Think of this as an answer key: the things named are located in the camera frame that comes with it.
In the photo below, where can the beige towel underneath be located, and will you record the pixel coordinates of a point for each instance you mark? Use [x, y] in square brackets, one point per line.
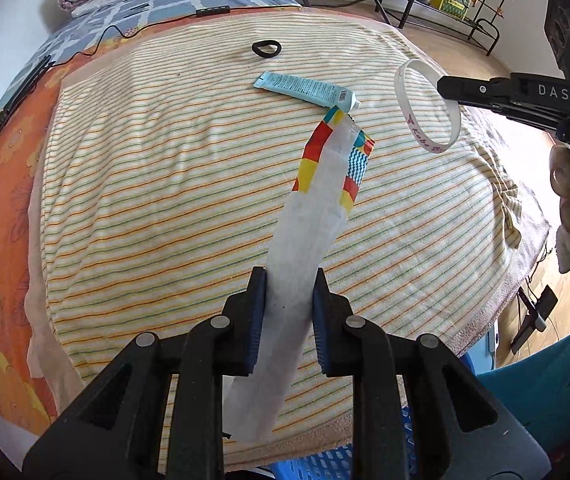
[465, 284]

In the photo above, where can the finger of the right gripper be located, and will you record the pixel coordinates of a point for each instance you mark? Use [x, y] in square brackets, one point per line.
[480, 91]

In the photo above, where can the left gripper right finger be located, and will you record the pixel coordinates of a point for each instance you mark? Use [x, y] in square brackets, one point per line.
[418, 412]

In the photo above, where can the blue checked bedsheet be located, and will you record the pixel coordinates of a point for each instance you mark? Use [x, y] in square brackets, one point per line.
[82, 33]

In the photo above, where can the black clothes rack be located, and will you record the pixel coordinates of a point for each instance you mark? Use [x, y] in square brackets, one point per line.
[470, 15]

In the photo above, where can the blue plastic trash basket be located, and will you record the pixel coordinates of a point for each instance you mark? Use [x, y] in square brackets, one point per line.
[335, 464]

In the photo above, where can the orange floral bedsheet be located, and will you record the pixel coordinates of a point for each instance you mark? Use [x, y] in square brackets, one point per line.
[199, 231]

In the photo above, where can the striped yellow towel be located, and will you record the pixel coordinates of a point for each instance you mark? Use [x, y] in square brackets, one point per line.
[215, 199]

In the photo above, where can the white wristband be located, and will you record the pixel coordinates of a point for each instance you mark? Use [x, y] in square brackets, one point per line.
[433, 121]

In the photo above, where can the light blue cream tube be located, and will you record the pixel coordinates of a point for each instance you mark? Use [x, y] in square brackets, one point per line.
[311, 91]

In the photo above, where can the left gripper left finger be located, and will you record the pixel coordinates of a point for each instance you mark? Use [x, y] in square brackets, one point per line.
[156, 410]

